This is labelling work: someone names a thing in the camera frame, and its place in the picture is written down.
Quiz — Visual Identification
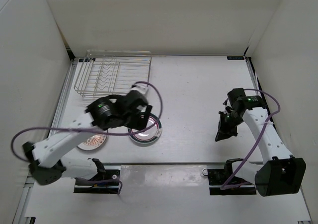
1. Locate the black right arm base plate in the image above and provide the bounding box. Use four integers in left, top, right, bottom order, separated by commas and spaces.
202, 169, 256, 196

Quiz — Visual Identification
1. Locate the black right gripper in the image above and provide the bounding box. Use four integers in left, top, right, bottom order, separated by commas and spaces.
215, 111, 244, 142

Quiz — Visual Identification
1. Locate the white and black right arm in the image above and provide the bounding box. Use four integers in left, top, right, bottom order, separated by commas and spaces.
215, 92, 306, 197

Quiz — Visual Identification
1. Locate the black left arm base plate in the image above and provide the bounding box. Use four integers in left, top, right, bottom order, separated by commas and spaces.
73, 166, 123, 195

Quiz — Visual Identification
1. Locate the wire dish rack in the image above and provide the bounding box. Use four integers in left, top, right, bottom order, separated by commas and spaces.
74, 50, 152, 100

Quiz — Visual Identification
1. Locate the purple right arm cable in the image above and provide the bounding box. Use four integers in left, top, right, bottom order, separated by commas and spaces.
220, 89, 282, 190

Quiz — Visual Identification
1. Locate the green rimmed white plate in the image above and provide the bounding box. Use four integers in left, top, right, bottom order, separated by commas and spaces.
129, 113, 162, 147

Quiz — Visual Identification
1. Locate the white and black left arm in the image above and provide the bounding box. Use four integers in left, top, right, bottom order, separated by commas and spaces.
22, 90, 152, 186

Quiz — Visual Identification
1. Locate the small black label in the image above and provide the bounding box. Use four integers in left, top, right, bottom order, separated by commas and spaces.
227, 56, 245, 61

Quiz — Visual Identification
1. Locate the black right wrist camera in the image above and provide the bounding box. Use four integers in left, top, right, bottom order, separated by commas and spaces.
227, 88, 246, 106

